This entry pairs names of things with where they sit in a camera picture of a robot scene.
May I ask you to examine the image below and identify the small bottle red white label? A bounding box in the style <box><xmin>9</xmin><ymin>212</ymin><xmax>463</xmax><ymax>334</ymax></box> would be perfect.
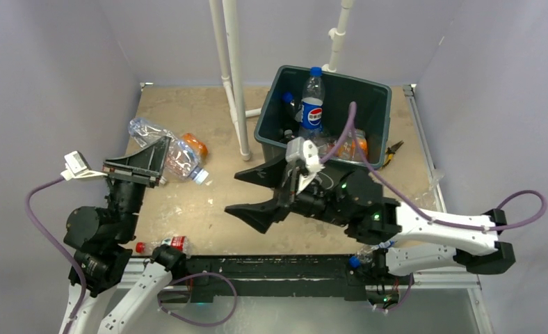
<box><xmin>134</xmin><ymin>235</ymin><xmax>193</xmax><ymax>257</ymax></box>

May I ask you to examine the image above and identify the large pepsi bottle blue label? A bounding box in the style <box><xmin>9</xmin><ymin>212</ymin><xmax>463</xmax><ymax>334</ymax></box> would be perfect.
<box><xmin>299</xmin><ymin>67</ymin><xmax>325</xmax><ymax>139</ymax></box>

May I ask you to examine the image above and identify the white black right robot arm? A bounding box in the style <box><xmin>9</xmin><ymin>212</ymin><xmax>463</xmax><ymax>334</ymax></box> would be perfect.
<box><xmin>225</xmin><ymin>157</ymin><xmax>516</xmax><ymax>283</ymax></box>

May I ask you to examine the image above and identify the small pepsi bottle blue cap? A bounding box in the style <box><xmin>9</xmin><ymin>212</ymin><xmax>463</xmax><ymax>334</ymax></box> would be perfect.
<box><xmin>282</xmin><ymin>92</ymin><xmax>302</xmax><ymax>122</ymax></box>

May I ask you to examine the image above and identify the white camera right wrist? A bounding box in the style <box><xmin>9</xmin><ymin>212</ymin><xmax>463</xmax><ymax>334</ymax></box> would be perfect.
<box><xmin>285</xmin><ymin>137</ymin><xmax>324</xmax><ymax>194</ymax></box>

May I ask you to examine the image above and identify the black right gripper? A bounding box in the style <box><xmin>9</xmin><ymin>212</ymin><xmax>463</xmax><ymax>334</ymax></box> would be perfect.
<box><xmin>224</xmin><ymin>150</ymin><xmax>350</xmax><ymax>236</ymax></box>

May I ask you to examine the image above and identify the blue label bottle near base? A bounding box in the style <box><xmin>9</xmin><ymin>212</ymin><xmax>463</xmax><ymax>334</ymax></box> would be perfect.
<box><xmin>348</xmin><ymin>240</ymin><xmax>396</xmax><ymax>269</ymax></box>

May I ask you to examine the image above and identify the dark green trash bin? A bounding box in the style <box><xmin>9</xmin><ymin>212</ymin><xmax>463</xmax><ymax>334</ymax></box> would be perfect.
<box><xmin>254</xmin><ymin>65</ymin><xmax>392</xmax><ymax>169</ymax></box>

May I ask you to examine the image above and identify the clear crushed bottle blue label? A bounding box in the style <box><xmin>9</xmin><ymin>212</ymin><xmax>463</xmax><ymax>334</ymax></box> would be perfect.
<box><xmin>128</xmin><ymin>117</ymin><xmax>209</xmax><ymax>184</ymax></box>

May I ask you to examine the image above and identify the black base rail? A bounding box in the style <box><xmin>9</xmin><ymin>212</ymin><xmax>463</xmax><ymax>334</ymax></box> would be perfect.
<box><xmin>185</xmin><ymin>254</ymin><xmax>413</xmax><ymax>303</ymax></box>

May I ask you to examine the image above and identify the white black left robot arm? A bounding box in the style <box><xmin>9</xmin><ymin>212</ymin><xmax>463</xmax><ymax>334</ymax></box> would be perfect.
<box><xmin>60</xmin><ymin>136</ymin><xmax>186</xmax><ymax>333</ymax></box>

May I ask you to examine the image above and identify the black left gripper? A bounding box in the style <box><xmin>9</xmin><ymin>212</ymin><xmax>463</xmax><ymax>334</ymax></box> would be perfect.
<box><xmin>102</xmin><ymin>134</ymin><xmax>170</xmax><ymax>239</ymax></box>

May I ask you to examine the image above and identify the white pvc pipe frame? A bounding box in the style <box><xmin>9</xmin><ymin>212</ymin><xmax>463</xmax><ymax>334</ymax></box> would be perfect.
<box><xmin>208</xmin><ymin>0</ymin><xmax>355</xmax><ymax>162</ymax></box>

